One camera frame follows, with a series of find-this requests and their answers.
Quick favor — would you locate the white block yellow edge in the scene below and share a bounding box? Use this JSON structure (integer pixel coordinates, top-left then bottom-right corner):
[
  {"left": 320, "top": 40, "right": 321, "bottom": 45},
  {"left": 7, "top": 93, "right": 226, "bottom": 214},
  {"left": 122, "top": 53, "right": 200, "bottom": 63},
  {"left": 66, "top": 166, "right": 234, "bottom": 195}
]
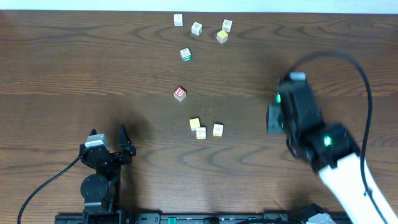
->
[{"left": 196, "top": 127, "right": 206, "bottom": 139}]

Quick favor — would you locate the white patterned block top right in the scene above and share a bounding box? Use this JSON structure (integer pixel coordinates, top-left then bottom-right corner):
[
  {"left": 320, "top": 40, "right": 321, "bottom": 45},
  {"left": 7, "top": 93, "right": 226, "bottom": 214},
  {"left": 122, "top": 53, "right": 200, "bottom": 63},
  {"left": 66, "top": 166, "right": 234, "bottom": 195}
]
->
[{"left": 222, "top": 19, "right": 233, "bottom": 32}]

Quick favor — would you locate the red letter U block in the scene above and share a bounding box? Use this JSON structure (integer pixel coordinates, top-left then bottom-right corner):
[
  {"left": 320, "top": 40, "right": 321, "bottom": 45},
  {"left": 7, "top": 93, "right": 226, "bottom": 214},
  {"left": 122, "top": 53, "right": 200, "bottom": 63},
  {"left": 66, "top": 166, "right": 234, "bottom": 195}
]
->
[{"left": 174, "top": 87, "right": 187, "bottom": 101}]

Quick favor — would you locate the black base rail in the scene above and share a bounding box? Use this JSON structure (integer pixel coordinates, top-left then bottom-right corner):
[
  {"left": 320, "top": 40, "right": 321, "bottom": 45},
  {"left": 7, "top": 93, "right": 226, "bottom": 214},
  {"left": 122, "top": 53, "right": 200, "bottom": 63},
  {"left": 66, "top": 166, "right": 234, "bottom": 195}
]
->
[{"left": 54, "top": 211, "right": 351, "bottom": 224}]

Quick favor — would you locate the white block yellow side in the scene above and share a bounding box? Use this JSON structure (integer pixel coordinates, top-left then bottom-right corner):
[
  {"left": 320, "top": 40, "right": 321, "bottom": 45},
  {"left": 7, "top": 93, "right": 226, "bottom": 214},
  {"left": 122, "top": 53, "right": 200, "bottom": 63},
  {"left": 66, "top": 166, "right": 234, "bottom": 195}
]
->
[{"left": 213, "top": 123, "right": 224, "bottom": 137}]

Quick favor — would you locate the white block teal side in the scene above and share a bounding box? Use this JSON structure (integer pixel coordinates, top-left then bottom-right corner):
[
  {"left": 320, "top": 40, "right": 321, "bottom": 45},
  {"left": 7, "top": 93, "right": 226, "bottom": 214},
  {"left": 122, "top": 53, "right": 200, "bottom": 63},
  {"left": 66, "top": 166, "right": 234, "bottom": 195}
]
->
[{"left": 180, "top": 48, "right": 192, "bottom": 62}]

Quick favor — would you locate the white block top left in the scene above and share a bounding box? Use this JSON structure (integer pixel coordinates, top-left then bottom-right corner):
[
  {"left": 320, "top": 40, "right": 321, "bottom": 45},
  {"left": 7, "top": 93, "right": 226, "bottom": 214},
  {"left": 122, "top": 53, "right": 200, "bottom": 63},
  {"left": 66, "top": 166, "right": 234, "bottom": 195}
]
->
[{"left": 174, "top": 14, "right": 183, "bottom": 27}]

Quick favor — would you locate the yellow topped block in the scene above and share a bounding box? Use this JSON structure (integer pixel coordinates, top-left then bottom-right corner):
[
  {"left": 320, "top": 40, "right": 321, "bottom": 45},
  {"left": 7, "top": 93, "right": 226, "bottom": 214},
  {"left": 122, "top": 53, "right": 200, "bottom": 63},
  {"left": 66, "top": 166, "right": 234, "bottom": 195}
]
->
[{"left": 216, "top": 30, "right": 229, "bottom": 44}]

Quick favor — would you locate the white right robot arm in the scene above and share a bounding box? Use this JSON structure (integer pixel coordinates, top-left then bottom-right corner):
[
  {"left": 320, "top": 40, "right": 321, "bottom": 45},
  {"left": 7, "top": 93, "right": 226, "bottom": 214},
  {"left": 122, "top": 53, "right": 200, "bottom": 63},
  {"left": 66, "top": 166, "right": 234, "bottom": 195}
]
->
[{"left": 267, "top": 80, "right": 397, "bottom": 223}]

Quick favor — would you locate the white block tilted top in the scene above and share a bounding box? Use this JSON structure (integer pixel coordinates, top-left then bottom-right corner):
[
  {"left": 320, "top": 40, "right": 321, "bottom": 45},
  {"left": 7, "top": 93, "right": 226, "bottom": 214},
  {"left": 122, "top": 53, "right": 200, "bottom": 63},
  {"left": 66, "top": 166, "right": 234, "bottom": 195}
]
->
[{"left": 191, "top": 22, "right": 203, "bottom": 36}]

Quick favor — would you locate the plain yellow block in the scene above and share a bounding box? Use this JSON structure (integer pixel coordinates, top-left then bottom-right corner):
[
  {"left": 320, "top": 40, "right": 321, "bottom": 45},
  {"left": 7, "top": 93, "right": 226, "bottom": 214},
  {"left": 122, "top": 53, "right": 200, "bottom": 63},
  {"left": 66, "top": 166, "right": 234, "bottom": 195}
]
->
[{"left": 189, "top": 118, "right": 201, "bottom": 131}]

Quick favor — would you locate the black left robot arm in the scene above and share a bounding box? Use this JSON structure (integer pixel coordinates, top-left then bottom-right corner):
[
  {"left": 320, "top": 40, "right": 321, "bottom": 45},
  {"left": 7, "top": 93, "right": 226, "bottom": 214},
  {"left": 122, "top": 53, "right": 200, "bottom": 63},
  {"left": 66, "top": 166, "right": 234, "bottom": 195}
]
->
[{"left": 79, "top": 125, "right": 136, "bottom": 224}]

